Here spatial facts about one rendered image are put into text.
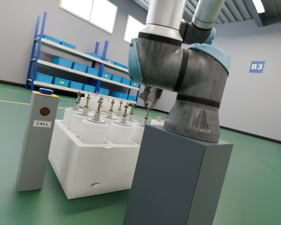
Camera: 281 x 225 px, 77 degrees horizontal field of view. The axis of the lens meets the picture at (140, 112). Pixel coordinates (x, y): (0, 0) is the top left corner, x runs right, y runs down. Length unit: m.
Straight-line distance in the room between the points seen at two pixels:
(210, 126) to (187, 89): 0.11
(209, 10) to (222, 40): 7.41
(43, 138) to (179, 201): 0.45
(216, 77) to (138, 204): 0.39
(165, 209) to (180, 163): 0.12
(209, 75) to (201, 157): 0.19
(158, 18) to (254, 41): 7.23
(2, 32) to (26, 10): 0.84
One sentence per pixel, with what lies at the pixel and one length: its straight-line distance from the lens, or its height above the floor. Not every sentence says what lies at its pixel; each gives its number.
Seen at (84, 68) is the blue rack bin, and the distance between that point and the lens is 5.62.
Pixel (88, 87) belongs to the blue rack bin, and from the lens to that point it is 5.74.
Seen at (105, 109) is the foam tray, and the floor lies 0.05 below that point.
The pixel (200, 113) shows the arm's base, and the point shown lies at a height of 0.36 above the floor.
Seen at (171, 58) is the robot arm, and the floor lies 0.48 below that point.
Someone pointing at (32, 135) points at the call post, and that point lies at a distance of 0.64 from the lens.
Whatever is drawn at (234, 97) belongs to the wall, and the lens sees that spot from 7.21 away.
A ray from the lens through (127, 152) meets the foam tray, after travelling 0.69.
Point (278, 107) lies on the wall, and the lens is 6.90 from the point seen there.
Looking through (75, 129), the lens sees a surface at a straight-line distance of 0.75.
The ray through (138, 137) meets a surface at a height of 0.20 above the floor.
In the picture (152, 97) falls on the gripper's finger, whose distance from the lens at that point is 0.76.
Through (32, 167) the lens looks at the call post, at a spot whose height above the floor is 0.08.
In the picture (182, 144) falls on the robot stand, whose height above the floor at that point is 0.28.
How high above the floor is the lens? 0.36
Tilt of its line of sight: 4 degrees down
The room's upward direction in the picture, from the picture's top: 13 degrees clockwise
